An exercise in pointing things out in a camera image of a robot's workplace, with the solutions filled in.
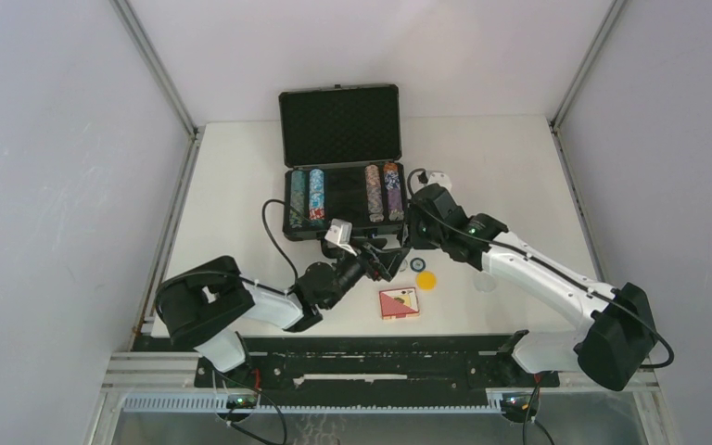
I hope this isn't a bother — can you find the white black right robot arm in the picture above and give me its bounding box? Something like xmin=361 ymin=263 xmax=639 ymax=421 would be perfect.
xmin=406 ymin=184 xmax=675 ymax=391

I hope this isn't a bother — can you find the blue round button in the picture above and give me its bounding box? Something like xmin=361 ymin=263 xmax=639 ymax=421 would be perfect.
xmin=409 ymin=257 xmax=426 ymax=273

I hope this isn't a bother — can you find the black poker chip case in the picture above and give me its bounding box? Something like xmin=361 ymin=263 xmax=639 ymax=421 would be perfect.
xmin=278 ymin=83 xmax=407 ymax=241

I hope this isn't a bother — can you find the clear round button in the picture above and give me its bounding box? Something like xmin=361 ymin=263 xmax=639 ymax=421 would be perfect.
xmin=473 ymin=272 xmax=498 ymax=293

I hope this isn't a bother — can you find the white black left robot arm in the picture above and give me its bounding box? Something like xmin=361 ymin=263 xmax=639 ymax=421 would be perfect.
xmin=155 ymin=241 xmax=410 ymax=387

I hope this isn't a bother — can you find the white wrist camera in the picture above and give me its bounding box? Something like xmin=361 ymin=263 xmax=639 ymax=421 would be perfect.
xmin=419 ymin=171 xmax=452 ymax=191
xmin=324 ymin=219 xmax=357 ymax=256

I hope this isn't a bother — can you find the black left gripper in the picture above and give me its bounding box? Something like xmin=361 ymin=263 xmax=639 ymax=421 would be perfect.
xmin=322 ymin=236 xmax=408 ymax=310

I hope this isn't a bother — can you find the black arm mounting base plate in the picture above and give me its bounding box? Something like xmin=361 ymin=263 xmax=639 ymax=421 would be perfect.
xmin=132 ymin=334 xmax=624 ymax=408

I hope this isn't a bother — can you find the red playing card deck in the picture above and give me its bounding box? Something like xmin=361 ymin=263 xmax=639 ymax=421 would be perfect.
xmin=378 ymin=287 xmax=420 ymax=320

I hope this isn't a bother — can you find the white slotted cable duct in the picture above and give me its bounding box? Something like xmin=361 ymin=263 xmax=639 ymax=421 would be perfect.
xmin=122 ymin=394 xmax=508 ymax=415

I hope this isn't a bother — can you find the aluminium frame rail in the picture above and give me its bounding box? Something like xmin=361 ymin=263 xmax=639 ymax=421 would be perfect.
xmin=100 ymin=350 xmax=661 ymax=394

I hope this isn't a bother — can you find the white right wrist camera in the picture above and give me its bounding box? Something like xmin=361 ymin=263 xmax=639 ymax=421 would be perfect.
xmin=419 ymin=171 xmax=452 ymax=191

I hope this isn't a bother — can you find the light blue red chip row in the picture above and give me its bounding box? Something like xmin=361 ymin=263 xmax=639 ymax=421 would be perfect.
xmin=309 ymin=169 xmax=325 ymax=221

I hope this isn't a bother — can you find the yellow round blind button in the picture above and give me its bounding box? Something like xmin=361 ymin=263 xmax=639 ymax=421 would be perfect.
xmin=415 ymin=271 xmax=438 ymax=290

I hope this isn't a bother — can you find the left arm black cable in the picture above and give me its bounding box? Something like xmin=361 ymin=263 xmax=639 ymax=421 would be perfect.
xmin=261 ymin=197 xmax=308 ymax=284

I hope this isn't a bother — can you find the blue purple poker chip row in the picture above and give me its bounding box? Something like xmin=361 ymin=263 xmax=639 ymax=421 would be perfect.
xmin=383 ymin=163 xmax=404 ymax=221

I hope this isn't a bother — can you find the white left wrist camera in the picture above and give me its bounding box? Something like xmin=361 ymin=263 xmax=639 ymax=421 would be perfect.
xmin=324 ymin=219 xmax=357 ymax=256

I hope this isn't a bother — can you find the green poker chip row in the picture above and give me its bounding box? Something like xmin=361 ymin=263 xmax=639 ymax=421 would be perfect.
xmin=288 ymin=170 xmax=307 ymax=229

